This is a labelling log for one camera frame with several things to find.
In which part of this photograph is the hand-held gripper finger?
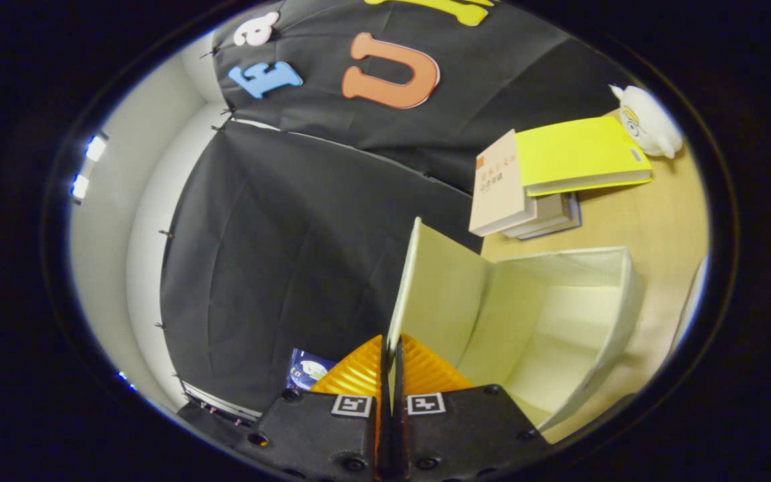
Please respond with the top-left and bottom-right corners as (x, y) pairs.
(235, 335), (386, 482)
(391, 333), (553, 482)

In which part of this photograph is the cream fabric storage box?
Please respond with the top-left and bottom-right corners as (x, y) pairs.
(385, 216), (645, 434)

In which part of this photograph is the black backdrop cloth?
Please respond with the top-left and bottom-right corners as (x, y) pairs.
(158, 0), (634, 416)

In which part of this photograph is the beige book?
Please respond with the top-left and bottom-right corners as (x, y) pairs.
(469, 129), (537, 237)

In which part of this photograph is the grey book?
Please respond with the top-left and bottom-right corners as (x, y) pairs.
(503, 193), (583, 240)

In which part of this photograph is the yellow book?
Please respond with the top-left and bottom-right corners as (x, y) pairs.
(515, 116), (654, 197)

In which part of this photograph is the white plush toy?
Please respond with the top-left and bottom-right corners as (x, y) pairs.
(610, 84), (684, 159)

